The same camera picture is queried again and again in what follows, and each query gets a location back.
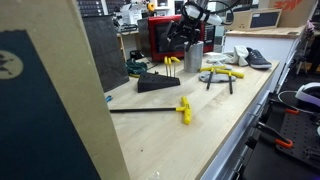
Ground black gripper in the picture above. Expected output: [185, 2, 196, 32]
[166, 19, 205, 53]

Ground small yellow T-handle hex key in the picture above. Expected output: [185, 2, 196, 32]
[170, 56, 181, 78]

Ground grey metal tin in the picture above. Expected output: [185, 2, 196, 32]
[183, 40, 204, 74]

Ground black wedge tool holder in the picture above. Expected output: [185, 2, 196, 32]
[137, 71, 181, 94]

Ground red and black microwave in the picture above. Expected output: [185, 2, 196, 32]
[137, 12, 218, 63]

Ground white cloth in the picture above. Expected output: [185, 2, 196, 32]
[206, 45, 250, 67]

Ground wooden shelf unit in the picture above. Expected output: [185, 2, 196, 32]
[115, 29, 141, 63]

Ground dark grey panel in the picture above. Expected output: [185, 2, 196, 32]
[82, 14, 130, 93]

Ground grey canvas shoe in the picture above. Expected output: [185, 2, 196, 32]
[245, 47, 273, 70]

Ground white counter wooden top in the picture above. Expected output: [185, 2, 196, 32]
[223, 25, 306, 93]

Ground black parts bin rack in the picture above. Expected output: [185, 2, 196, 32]
[76, 0, 128, 18]

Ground cardboard box red print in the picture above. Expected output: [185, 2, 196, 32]
[258, 0, 318, 28]

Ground white robot body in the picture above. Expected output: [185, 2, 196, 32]
[294, 82, 320, 108]

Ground big cardboard box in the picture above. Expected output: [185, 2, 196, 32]
[0, 0, 131, 180]

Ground black perforated mounting board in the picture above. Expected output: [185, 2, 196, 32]
[275, 111, 320, 171]

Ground medium yellow T-handle hex key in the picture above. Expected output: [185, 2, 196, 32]
[199, 65, 228, 90]
[215, 68, 245, 95]

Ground yellow handled pliers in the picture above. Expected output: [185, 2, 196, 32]
[198, 70, 237, 83]

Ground green coiled cable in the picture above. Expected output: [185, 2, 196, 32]
[125, 59, 148, 78]

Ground large yellow T-handle hex key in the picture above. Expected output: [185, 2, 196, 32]
[109, 95, 193, 126]

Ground white headset cable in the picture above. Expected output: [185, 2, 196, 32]
[277, 89, 320, 116]

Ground black clamp orange handle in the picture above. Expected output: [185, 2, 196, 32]
[256, 121, 295, 149]
[269, 99, 300, 116]

